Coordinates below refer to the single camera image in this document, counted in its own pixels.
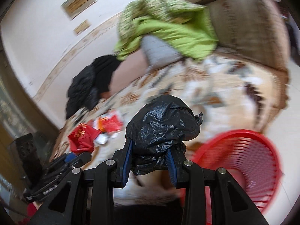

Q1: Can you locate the black plastic trash bag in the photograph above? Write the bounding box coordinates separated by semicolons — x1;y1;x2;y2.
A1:
125;94;203;176

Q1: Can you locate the red plastic bag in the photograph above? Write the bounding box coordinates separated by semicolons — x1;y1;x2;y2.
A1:
68;123;101;155

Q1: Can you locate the red plastic basket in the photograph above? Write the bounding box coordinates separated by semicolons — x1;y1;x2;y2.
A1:
191;130;281;224

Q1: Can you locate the dark wooden door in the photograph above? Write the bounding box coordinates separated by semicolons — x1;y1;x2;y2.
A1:
1;45;59;192

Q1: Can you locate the red foot print box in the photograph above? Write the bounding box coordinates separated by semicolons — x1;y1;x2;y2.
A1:
96;115;123;134

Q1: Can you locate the black puffer jacket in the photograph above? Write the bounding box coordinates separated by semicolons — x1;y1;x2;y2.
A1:
66;65;99;119

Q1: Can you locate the leaf pattern fleece blanket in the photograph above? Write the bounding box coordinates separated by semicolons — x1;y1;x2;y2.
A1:
52;53;288;159

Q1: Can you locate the black cloth garment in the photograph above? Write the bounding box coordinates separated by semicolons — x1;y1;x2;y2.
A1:
91;55;122;94

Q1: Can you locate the grey quilted pillow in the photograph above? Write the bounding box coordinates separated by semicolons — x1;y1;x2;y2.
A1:
140;34;184;70

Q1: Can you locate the green floral quilt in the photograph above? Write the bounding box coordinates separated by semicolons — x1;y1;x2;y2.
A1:
115;0;218;60

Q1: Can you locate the striped beige headboard cushion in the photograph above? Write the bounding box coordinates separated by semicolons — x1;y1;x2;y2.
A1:
207;0;290;71

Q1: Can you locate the small wall plaque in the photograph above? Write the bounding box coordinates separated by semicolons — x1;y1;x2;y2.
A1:
74;19;91;36

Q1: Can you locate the framed wall picture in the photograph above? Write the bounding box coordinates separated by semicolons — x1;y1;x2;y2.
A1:
61;0;97;20

